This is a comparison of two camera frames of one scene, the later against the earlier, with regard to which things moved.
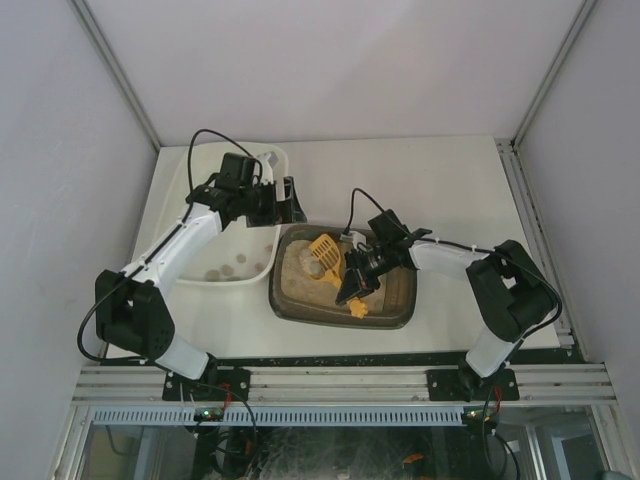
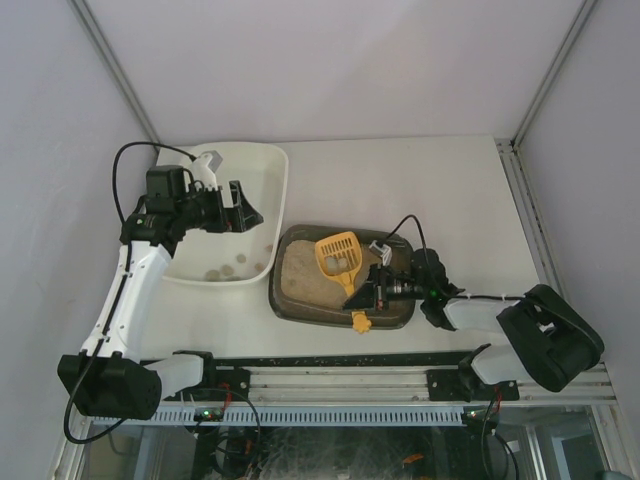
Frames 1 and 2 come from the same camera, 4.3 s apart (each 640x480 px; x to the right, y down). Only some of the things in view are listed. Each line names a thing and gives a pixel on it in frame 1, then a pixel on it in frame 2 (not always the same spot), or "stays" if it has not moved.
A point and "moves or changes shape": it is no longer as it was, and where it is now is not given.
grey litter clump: [227, 270] stays
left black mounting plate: [215, 384] stays
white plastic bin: [235, 255] stays
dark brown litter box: [302, 294] stays
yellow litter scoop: [326, 251] moves or changes shape
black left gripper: [278, 201] → [231, 206]
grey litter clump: [212, 276] stays
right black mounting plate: [463, 385] stays
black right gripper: [358, 270] → [376, 286]
